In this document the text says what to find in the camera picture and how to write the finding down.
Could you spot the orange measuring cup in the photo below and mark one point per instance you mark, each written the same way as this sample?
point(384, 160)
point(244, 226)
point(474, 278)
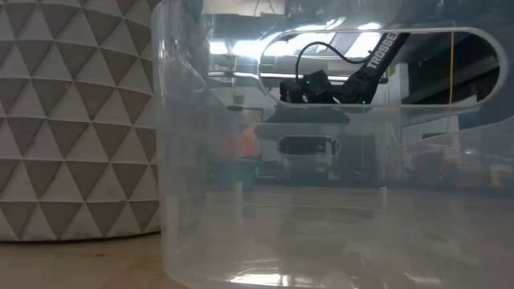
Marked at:
point(245, 142)

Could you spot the clear plastic basket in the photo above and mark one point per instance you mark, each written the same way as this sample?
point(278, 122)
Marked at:
point(281, 241)

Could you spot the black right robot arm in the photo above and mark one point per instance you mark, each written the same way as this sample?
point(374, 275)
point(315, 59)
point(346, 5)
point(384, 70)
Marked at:
point(375, 66)

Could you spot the silver horizontal bar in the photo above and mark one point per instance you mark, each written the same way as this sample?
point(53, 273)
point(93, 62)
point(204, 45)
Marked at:
point(273, 75)

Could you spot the succulent in white patterned pot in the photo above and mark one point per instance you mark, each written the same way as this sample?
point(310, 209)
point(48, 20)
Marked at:
point(72, 120)

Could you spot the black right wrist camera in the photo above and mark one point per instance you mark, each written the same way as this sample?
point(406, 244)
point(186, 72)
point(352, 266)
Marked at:
point(290, 92)

